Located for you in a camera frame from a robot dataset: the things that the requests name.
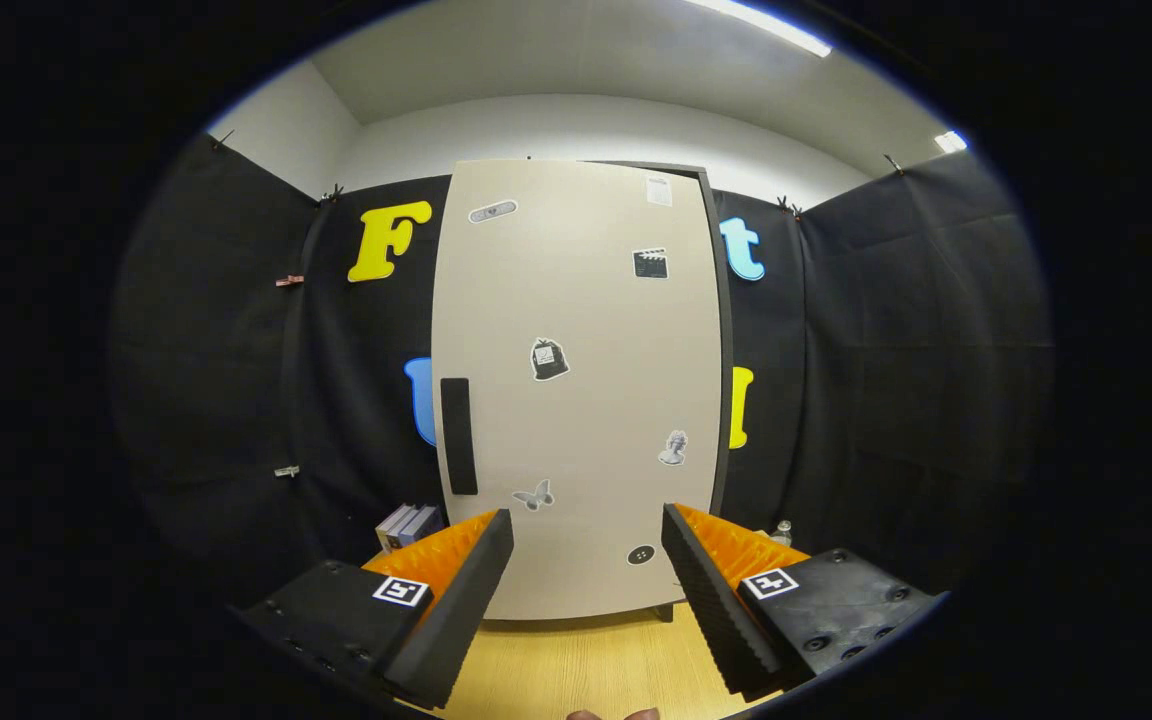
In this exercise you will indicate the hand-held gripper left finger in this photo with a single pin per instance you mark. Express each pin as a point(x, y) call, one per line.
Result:
point(456, 610)

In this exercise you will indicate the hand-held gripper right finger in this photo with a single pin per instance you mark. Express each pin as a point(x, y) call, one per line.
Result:
point(716, 610)

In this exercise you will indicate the beige shoe cabinet door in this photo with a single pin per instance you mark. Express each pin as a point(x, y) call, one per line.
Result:
point(586, 400)

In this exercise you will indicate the grey shoe cabinet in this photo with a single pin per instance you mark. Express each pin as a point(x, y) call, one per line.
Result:
point(727, 350)

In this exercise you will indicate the green drink bottle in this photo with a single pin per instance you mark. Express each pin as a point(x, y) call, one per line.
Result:
point(784, 535)

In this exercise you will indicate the white cover book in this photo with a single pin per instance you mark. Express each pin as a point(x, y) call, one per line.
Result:
point(393, 526)

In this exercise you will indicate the black backdrop cloth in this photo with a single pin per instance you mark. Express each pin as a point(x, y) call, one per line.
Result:
point(896, 350)

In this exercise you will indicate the small ceiling light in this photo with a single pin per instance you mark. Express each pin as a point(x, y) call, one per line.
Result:
point(950, 141)

